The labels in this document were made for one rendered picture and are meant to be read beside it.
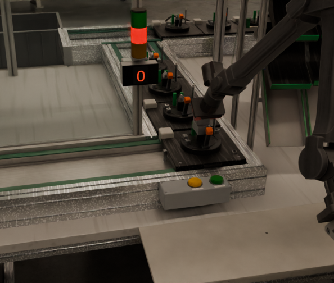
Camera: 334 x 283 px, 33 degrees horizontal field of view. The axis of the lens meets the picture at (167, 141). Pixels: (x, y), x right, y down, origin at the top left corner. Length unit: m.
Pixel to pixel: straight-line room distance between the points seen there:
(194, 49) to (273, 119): 1.21
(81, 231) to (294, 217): 0.65
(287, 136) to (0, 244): 0.97
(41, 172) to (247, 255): 0.72
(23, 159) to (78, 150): 0.18
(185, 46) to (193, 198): 1.47
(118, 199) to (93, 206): 0.08
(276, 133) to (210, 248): 0.50
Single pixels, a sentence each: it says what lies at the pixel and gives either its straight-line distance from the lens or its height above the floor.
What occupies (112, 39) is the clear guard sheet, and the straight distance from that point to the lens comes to 1.83.
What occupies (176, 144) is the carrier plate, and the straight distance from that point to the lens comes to 1.90.
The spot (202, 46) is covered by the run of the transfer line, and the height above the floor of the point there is 0.92.
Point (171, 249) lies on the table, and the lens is 1.61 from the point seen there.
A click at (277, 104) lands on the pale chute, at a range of 1.94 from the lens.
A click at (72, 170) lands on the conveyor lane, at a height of 0.92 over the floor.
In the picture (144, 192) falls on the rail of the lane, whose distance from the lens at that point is 1.72.
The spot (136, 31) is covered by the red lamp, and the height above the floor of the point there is 1.35.
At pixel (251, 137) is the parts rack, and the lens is 2.00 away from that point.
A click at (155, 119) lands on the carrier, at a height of 0.97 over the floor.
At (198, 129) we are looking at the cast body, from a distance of 1.83.
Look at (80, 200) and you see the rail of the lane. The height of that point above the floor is 0.93.
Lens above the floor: 1.87
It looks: 28 degrees down
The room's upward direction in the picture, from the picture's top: 1 degrees clockwise
